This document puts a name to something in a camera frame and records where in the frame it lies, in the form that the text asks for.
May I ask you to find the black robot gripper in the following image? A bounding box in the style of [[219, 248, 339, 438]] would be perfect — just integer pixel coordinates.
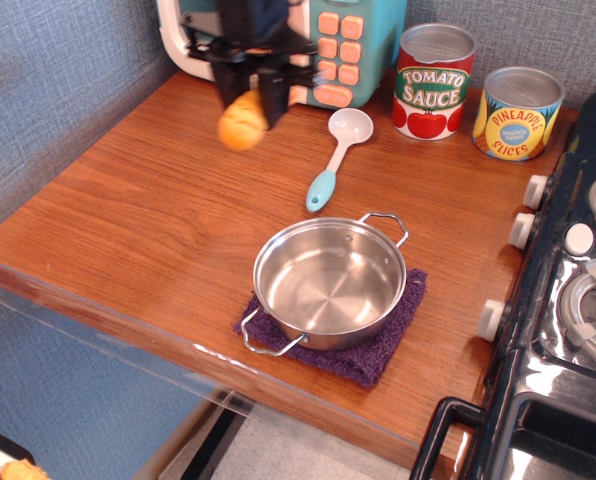
[[181, 1, 326, 129]]

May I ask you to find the orange plush fish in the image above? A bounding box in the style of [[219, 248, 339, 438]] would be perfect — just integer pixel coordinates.
[[217, 87, 271, 152]]

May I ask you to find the teal toy microwave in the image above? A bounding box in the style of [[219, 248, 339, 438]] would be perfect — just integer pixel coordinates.
[[156, 1, 407, 109]]

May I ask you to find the tomato sauce can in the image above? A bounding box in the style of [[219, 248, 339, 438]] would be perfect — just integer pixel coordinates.
[[392, 23, 476, 141]]

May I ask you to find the pineapple slices can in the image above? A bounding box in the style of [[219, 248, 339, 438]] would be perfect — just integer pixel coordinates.
[[472, 66, 565, 162]]

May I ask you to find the purple knitted cloth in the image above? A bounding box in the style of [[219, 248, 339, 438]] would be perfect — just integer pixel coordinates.
[[233, 268, 427, 389]]

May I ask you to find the black toy stove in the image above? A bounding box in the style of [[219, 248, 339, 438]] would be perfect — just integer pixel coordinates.
[[411, 92, 596, 479]]

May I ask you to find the orange striped plush corner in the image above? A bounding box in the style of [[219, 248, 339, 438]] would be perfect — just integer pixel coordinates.
[[0, 460, 49, 480]]

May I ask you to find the white spoon teal handle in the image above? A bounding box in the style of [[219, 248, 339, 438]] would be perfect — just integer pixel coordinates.
[[305, 108, 374, 212]]

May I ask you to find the silver pot with handles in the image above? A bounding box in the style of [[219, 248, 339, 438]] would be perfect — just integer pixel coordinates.
[[240, 213, 410, 357]]

